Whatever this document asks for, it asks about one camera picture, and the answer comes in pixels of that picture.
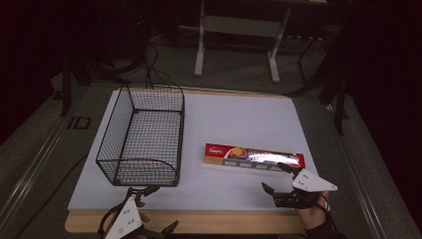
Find black rectangular floor frame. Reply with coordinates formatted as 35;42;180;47
67;116;92;130

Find white metal desk frame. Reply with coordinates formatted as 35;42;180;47
193;0;294;85

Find black floor cables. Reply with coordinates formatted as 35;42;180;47
140;42;175;90

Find grey metal floor rail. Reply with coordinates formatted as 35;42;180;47
322;104;389;239
0;114;73;227

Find black wire basket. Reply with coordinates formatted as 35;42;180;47
96;83;185;187

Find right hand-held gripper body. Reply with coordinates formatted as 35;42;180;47
272;168;338;210

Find black metal stand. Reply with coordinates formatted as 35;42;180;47
59;49;132;118
284;31;351;135

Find long red foil box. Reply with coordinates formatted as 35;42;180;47
203;142;307;173

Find thin black floor cable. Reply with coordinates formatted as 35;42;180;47
13;151;90;239

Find person's right hand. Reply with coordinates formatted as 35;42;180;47
297;191;331;231

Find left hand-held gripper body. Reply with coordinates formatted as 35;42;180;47
102;187;164;239

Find white table mat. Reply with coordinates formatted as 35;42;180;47
67;90;320;212

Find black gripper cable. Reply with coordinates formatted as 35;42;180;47
98;186;138;237

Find person's left hand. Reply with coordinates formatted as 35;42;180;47
135;200;151;224

